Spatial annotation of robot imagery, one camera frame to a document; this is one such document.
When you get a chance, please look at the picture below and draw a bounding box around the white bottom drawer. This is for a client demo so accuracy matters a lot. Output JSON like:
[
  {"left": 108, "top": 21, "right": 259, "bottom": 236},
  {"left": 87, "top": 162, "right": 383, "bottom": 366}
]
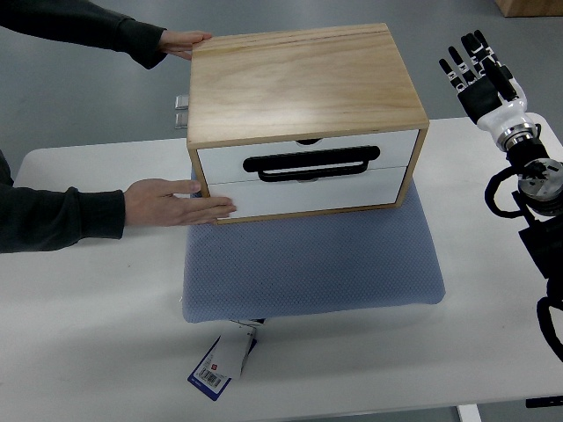
[{"left": 209, "top": 167, "right": 406, "bottom": 219}]

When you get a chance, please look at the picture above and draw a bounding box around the metal bracket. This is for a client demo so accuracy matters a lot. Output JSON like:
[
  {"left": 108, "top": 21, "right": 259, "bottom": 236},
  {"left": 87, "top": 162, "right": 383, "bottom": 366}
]
[
  {"left": 174, "top": 94, "right": 189, "bottom": 110},
  {"left": 175, "top": 112, "right": 188, "bottom": 129}
]

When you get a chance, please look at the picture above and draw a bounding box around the white table leg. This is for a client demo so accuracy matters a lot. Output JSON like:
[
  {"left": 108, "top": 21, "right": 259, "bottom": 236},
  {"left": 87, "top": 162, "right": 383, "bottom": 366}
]
[{"left": 457, "top": 404, "right": 482, "bottom": 422}]

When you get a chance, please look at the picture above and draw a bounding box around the upper metal bracket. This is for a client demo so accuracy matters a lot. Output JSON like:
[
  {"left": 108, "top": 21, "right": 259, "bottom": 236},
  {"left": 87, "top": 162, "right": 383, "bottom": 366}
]
[{"left": 174, "top": 94, "right": 189, "bottom": 110}]

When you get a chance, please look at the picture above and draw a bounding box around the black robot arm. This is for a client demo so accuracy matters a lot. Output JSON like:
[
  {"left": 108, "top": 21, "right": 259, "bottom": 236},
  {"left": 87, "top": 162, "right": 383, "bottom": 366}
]
[{"left": 484, "top": 128, "right": 562, "bottom": 359}]

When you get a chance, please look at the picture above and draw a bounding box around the lower metal bracket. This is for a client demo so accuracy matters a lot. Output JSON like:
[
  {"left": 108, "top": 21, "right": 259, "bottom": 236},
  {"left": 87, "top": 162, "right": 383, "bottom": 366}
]
[{"left": 175, "top": 112, "right": 188, "bottom": 129}]

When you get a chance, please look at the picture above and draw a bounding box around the person's hand on cabinet front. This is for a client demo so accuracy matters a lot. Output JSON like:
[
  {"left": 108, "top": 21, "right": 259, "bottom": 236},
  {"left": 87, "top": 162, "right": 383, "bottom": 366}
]
[{"left": 124, "top": 178, "right": 237, "bottom": 227}]

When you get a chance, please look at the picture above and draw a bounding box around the person's hand behind cabinet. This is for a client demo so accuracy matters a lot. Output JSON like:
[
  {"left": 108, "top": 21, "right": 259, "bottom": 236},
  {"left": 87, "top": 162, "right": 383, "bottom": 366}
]
[{"left": 157, "top": 30, "right": 213, "bottom": 61}]

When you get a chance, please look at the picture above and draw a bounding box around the blue grey cushion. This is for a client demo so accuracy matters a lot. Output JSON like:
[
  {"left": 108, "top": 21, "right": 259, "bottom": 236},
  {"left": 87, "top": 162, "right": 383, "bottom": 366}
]
[{"left": 182, "top": 187, "right": 445, "bottom": 323}]

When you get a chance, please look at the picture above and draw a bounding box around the white blue product tag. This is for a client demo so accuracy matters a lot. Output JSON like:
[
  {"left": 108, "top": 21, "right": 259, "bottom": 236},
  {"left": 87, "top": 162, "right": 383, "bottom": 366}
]
[{"left": 187, "top": 319, "right": 265, "bottom": 401}]

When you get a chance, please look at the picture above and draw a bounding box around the dark sleeve far forearm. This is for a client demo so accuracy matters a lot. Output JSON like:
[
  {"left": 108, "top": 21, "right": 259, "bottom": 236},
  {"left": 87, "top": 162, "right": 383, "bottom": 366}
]
[{"left": 1, "top": 1, "right": 166, "bottom": 69}]

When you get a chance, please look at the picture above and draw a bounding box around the black object table edge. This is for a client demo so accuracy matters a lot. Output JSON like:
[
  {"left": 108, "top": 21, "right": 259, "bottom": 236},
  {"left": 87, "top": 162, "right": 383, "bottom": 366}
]
[{"left": 525, "top": 396, "right": 563, "bottom": 409}]

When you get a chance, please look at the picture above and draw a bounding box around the cardboard box corner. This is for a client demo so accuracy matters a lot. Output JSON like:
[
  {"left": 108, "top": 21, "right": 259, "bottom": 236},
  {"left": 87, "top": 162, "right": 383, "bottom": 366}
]
[{"left": 494, "top": 0, "right": 563, "bottom": 18}]

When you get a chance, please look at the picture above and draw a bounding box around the dark sleeve near forearm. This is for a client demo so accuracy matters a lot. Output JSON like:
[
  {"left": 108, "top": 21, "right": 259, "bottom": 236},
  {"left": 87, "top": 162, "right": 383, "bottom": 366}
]
[{"left": 1, "top": 157, "right": 126, "bottom": 253}]

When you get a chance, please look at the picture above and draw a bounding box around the wooden drawer cabinet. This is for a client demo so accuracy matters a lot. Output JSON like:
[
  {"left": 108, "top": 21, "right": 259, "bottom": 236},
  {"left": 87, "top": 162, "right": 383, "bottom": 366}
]
[{"left": 187, "top": 24, "right": 429, "bottom": 219}]

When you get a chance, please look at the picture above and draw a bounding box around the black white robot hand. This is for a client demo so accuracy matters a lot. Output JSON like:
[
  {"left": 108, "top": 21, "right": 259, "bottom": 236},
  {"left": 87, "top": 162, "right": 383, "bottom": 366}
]
[{"left": 439, "top": 30, "right": 540, "bottom": 152}]

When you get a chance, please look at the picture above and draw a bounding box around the white top drawer black handle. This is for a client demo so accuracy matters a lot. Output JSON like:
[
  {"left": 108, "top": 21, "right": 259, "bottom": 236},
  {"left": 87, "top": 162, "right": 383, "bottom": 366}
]
[{"left": 198, "top": 129, "right": 419, "bottom": 185}]

